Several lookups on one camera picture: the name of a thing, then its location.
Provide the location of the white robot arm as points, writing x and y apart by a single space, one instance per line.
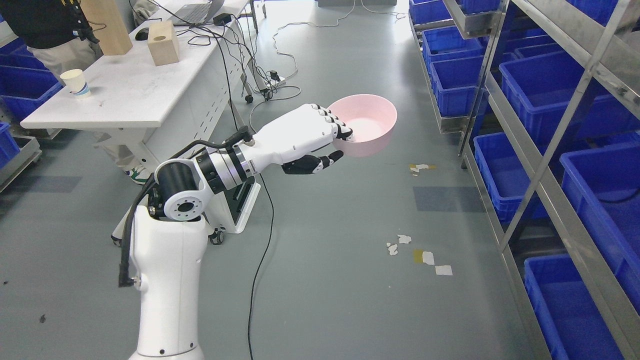
164 239

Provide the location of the pink ikea bowl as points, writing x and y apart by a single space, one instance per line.
372 119

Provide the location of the person in black top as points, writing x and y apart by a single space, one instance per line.
46 27

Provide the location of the wooden block with hole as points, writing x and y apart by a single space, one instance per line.
163 43

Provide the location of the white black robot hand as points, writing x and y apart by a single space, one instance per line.
289 140

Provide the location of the tall wooden block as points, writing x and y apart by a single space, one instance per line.
108 26

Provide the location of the steel shelf rack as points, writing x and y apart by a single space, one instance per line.
545 97

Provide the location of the white desk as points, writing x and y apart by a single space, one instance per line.
154 111

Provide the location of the paper cup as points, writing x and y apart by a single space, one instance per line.
76 82

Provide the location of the laptop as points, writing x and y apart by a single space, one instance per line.
196 14

